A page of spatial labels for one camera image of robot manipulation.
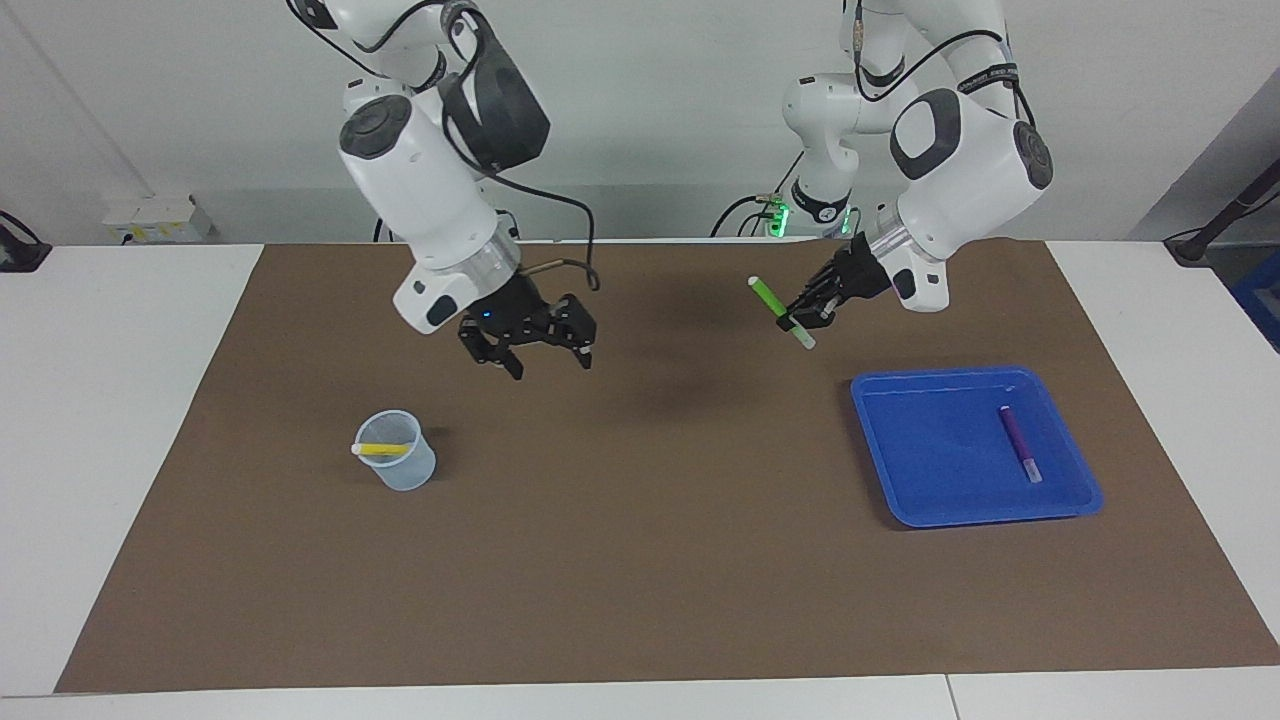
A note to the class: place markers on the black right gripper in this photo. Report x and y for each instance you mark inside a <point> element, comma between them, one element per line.
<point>510,315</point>

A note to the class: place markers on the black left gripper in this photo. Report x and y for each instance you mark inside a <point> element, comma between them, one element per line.
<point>862,272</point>

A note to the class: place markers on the green pen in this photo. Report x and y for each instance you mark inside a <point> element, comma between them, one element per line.
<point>768,295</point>

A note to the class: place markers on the yellow pen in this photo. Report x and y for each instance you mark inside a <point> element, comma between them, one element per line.
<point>380,450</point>

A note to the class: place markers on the purple pen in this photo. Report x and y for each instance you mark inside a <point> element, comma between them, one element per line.
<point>1020,445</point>

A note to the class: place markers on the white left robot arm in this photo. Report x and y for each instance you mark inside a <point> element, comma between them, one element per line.
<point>970,190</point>

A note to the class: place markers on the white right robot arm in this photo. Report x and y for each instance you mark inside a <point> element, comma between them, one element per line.
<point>420,190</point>

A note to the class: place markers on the blue plastic tray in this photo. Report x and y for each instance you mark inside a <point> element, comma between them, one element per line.
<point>940,460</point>

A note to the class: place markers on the translucent plastic cup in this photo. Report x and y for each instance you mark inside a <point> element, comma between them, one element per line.
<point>410,472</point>

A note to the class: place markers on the brown table mat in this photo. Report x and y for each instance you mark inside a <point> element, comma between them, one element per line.
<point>640,500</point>

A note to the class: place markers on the white power socket box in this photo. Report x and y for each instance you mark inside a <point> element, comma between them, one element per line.
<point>150,220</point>

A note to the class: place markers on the black stand pole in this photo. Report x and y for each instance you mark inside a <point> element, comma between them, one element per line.
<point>1230,215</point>

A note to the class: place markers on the blue crate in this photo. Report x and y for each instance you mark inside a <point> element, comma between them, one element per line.
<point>1262,300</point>

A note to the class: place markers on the black desk clamp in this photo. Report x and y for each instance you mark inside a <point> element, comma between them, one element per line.
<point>20,255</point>

